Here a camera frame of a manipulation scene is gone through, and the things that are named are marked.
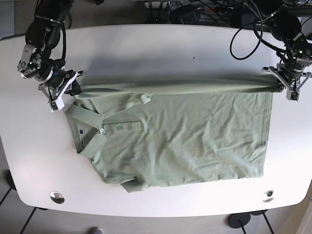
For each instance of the chrome table grommet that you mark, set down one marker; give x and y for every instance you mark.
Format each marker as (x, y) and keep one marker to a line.
(57, 197)
(268, 196)

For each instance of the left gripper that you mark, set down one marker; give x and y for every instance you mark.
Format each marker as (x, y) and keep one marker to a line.
(291, 70)

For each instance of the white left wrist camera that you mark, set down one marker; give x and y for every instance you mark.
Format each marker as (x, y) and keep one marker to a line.
(292, 95)

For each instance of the black power adapter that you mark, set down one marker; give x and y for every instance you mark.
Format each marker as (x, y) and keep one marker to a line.
(187, 14)

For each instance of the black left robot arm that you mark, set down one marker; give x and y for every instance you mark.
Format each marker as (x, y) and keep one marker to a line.
(283, 23)

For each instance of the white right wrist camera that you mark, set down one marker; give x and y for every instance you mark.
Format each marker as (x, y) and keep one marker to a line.
(56, 105)

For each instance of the right chrome table grommet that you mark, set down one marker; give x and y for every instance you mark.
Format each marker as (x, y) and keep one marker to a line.
(268, 196)

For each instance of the black round stand base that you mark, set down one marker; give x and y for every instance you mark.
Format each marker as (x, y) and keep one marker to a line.
(238, 220)

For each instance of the sage green polo shirt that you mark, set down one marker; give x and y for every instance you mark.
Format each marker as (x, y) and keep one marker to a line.
(143, 140)

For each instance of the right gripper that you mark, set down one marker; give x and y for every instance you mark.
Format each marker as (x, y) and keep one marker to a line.
(53, 80)

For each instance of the left chrome table grommet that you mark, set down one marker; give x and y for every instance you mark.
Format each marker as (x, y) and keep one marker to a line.
(57, 197)

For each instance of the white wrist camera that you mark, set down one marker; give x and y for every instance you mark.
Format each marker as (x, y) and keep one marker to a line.
(292, 95)
(56, 105)

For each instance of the grey sneaker shoe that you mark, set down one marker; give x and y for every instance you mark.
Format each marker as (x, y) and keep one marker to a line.
(96, 230)

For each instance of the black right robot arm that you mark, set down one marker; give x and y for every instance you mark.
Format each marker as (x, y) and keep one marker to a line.
(48, 27)

